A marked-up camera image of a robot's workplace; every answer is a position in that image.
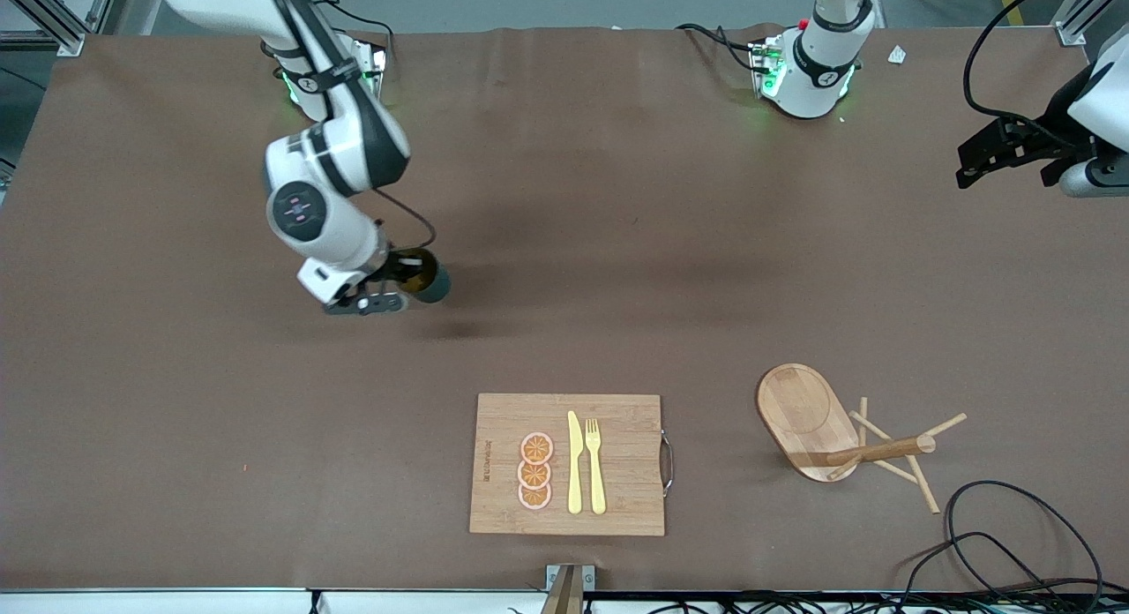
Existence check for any dark green cup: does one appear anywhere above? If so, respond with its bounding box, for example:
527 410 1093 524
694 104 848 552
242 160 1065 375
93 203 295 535
393 247 452 304

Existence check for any wooden cup rack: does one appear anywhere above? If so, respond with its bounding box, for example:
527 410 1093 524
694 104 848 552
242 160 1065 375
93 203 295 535
756 363 968 515

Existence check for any yellow plastic knife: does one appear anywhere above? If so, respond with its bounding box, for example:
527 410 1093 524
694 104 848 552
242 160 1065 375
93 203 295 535
567 410 585 515

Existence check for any yellow plastic fork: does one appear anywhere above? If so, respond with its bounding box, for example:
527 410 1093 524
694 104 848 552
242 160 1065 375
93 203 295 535
585 418 608 516

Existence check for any brown table cover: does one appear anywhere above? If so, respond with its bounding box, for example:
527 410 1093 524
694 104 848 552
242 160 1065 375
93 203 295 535
0 23 1129 593

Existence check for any bamboo cutting board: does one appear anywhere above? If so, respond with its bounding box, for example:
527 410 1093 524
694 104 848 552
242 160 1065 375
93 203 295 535
468 393 676 537

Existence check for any brown wooden strut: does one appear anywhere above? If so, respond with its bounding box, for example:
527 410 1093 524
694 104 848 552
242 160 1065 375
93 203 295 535
540 568 585 614

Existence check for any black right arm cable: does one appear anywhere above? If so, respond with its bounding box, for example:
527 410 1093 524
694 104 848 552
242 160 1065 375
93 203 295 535
265 0 438 250

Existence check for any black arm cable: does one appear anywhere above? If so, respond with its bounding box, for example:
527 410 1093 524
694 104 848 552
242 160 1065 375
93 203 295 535
265 0 438 250
961 0 1086 130

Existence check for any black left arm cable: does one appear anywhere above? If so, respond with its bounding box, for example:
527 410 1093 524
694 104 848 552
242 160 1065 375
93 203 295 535
961 0 1086 130

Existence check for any aluminium frame profile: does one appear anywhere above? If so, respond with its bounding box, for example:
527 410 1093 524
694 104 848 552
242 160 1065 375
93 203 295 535
0 0 120 57
1054 0 1129 47

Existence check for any black right base cable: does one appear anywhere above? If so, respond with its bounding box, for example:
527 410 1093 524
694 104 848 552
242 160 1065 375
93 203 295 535
304 0 395 68

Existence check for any black base cable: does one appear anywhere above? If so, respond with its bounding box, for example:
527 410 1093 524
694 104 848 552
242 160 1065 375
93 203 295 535
304 0 395 68
675 23 768 77

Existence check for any black left base cable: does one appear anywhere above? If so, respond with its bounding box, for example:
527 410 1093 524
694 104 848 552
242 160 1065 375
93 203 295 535
675 23 768 77

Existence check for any black looped cable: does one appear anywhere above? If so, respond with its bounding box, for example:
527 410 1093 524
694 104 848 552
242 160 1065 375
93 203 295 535
900 532 1055 597
946 480 1105 597

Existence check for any white table edge rail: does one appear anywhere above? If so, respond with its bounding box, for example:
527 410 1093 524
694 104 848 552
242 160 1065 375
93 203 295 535
0 588 548 614

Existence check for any black cable bundle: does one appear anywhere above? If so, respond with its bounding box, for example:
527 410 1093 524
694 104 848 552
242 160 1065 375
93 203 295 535
609 591 1129 614

